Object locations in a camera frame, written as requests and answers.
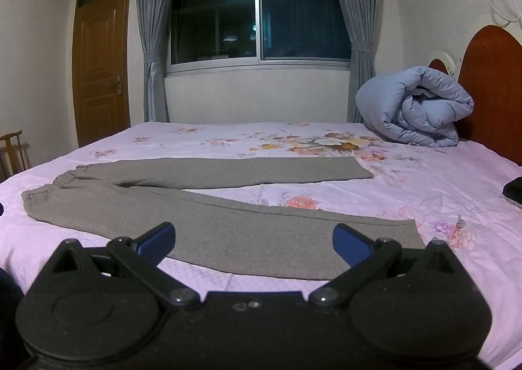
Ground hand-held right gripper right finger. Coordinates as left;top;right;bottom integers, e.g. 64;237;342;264
308;223;469;308

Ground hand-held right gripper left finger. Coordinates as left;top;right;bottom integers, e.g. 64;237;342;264
40;222;201;309

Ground grey pants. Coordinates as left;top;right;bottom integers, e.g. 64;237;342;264
21;157;427;281

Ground bed with pink floral sheet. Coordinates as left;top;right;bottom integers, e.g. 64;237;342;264
0;121;522;370

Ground light blue folded duvet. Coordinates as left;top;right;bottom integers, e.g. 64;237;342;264
355;65;475;149

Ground black object on bed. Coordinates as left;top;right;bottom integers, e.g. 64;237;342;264
502;176;522;208

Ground wooden chair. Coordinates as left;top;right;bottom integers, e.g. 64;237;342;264
0;130;28;183

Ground brown wooden door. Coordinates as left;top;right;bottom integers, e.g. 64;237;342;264
72;0;135;148

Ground red-brown wooden headboard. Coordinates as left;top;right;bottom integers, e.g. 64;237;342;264
427;25;522;167

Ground grey curtain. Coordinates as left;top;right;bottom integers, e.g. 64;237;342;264
134;0;182;124
325;0;382;124

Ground sliding glass window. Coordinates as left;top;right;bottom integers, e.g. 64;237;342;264
165;0;353;77

